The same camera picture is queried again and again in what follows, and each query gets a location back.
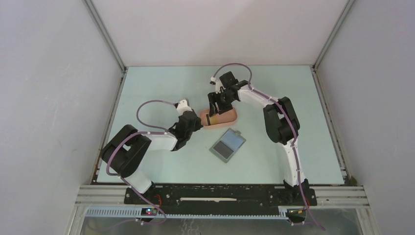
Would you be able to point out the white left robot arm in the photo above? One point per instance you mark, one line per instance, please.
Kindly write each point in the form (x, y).
(126, 150)

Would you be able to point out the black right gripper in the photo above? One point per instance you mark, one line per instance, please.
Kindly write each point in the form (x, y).
(213, 98)

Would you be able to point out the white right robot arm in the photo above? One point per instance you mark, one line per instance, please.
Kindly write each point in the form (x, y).
(281, 122)

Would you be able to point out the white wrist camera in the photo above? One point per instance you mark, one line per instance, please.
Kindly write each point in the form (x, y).
(216, 82)
(182, 106)

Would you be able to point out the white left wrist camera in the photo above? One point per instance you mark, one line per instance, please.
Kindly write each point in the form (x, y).
(182, 106)

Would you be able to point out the aluminium frame rail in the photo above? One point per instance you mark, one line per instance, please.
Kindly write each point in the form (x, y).
(341, 210)

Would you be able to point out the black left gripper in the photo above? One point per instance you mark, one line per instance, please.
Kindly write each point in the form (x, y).
(198, 125)

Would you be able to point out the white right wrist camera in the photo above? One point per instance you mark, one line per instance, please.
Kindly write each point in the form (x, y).
(216, 82)

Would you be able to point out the pink oval tray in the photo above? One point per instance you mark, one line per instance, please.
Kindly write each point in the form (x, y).
(224, 120)

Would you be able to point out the right controller board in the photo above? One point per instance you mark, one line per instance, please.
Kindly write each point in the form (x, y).
(295, 212)

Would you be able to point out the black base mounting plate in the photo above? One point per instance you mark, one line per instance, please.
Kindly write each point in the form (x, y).
(222, 199)

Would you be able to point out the controller board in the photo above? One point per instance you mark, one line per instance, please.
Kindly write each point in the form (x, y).
(295, 212)
(149, 212)

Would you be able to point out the left controller board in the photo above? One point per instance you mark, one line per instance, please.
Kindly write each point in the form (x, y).
(149, 212)

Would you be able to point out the gold striped credit card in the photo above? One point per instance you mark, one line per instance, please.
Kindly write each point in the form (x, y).
(211, 120)

